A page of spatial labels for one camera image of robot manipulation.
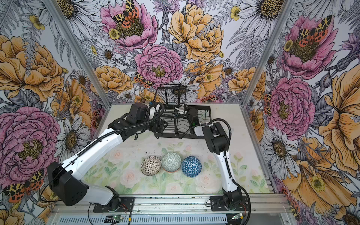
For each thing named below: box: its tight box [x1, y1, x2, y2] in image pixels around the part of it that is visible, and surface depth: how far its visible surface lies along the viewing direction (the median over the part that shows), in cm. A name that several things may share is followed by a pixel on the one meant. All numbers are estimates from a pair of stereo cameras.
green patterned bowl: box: [161, 151, 182, 173], surface depth 87 cm
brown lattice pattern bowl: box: [140, 155, 162, 176], surface depth 87 cm
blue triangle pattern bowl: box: [181, 156, 203, 178], surface depth 85 cm
